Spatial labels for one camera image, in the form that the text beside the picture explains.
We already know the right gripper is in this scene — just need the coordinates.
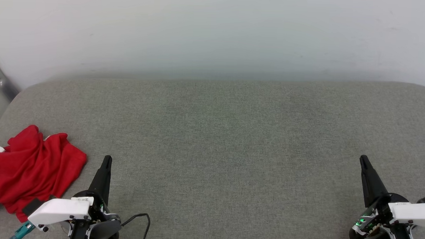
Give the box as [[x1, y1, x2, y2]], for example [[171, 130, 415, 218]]
[[349, 155, 421, 239]]

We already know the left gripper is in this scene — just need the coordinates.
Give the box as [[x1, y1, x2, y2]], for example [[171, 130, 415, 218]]
[[62, 154, 124, 239]]

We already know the grey metal pole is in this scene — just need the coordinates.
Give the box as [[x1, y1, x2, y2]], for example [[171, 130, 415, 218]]
[[0, 54, 22, 103]]

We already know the teal cable connector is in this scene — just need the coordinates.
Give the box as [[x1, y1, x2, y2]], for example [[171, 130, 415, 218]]
[[10, 221, 36, 239]]

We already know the red cloth garment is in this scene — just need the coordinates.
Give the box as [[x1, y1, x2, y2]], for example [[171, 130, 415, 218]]
[[0, 124, 89, 225]]

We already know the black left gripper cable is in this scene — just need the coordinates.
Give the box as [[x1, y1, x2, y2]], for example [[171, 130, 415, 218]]
[[120, 212, 151, 239]]

